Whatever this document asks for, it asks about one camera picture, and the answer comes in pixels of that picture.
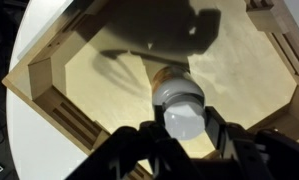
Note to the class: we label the white round bottle lid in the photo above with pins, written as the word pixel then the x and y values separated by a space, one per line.
pixel 185 123

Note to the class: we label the light wooden slotted tray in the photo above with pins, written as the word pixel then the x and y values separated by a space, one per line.
pixel 105 100

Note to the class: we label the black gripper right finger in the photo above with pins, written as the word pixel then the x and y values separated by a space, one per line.
pixel 215 130

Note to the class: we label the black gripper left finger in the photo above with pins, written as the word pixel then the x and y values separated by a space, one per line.
pixel 159 115

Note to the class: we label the white bottle with orange label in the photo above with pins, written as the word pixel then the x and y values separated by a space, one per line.
pixel 175 86

